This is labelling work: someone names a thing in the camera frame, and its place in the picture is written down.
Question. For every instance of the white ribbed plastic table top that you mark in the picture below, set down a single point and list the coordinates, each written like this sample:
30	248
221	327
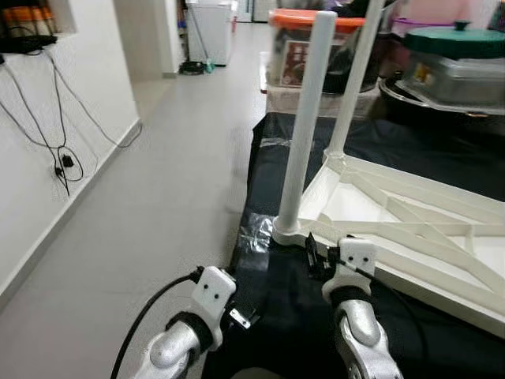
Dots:
347	205

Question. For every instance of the black tablecloth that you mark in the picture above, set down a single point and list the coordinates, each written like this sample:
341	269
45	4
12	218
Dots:
292	316

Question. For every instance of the crumpled clear plastic film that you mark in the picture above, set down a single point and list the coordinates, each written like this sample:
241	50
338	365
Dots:
276	140
256	237

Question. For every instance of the beige cloth covered bench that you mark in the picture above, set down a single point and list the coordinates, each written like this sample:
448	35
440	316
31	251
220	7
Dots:
284	99

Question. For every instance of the box with red print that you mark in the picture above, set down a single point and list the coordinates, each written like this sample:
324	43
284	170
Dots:
296	63

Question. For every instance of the black bag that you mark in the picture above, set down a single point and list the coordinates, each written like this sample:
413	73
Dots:
387	63

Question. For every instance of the clear plastic storage box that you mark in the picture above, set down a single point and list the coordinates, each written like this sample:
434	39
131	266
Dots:
454	79

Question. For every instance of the container with orange lid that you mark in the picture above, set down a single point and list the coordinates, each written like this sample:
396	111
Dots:
304	20

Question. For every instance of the small black plug adapter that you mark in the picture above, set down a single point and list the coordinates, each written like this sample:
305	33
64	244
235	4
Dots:
67	160

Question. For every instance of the container with purple lid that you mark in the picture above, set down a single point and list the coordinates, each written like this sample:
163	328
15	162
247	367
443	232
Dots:
418	24

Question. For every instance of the container with green lid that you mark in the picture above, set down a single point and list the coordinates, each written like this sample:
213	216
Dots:
454	39

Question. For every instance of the black router on ledge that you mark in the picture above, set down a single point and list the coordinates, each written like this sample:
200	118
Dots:
28	43

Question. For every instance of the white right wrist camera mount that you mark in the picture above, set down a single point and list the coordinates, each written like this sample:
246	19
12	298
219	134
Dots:
355	257

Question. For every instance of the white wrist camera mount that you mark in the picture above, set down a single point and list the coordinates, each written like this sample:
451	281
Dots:
213	296
355	257

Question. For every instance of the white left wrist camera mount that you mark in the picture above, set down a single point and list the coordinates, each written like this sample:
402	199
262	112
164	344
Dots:
213	296

